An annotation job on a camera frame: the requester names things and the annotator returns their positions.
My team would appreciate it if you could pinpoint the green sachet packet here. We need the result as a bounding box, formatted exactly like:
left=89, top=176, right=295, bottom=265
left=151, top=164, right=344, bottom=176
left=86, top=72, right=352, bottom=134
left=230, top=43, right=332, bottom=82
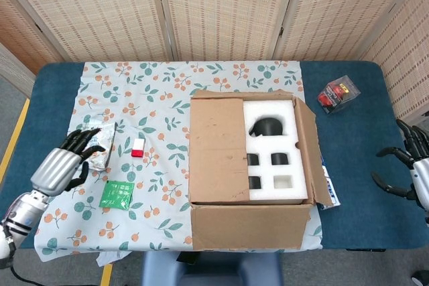
left=99, top=180, right=135, bottom=210

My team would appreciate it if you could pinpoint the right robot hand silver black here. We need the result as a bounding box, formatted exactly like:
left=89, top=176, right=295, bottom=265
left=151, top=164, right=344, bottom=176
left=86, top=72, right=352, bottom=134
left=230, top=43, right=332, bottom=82
left=371, top=119, right=429, bottom=213

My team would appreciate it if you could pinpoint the floral print tablecloth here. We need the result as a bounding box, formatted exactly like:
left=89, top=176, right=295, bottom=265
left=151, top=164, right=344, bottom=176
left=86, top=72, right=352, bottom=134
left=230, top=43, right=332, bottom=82
left=33, top=60, right=324, bottom=263

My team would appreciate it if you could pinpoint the red taped cardboard box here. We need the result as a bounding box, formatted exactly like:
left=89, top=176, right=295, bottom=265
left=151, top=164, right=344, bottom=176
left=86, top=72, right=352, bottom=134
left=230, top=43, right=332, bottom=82
left=188, top=88, right=334, bottom=251

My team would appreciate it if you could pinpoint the small red white box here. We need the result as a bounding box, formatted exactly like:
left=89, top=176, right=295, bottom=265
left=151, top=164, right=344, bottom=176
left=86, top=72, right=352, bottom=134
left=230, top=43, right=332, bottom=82
left=130, top=137, right=146, bottom=159

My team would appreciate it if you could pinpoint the woven folding screen panel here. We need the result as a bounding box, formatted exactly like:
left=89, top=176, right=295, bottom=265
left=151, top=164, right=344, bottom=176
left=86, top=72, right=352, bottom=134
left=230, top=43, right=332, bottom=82
left=0, top=0, right=73, bottom=76
left=0, top=43, right=36, bottom=99
left=273, top=0, right=428, bottom=62
left=154, top=0, right=299, bottom=62
left=360, top=0, right=429, bottom=133
left=0, top=0, right=175, bottom=63

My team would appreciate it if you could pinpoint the black teapot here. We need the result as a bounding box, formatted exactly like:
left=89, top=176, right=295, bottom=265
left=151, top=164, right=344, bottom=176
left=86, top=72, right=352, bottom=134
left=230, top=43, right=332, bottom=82
left=249, top=117, right=288, bottom=138

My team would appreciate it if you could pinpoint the red item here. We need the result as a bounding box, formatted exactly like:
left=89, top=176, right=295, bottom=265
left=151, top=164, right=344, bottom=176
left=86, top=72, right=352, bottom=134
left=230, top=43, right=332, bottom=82
left=317, top=76, right=361, bottom=115

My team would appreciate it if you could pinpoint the white foam insert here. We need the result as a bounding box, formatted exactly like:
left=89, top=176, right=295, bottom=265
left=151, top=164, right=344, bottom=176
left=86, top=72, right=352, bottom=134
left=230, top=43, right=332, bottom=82
left=243, top=98, right=308, bottom=204

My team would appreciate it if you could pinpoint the black and white shoe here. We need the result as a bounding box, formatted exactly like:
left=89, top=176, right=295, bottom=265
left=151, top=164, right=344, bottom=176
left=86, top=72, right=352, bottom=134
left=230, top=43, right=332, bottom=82
left=411, top=271, right=429, bottom=286

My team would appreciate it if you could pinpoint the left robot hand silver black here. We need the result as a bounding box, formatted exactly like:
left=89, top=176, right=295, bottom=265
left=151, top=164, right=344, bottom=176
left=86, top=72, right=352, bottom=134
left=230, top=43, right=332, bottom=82
left=29, top=127, right=105, bottom=198

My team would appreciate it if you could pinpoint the silver snack bag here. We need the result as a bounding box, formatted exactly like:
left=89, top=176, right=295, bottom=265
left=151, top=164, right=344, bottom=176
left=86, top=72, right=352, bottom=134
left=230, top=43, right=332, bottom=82
left=78, top=114, right=117, bottom=171

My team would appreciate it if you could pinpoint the blue white toothpaste box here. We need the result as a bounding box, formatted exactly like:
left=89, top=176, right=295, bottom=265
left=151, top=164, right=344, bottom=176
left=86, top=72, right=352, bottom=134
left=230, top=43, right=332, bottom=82
left=318, top=157, right=341, bottom=212

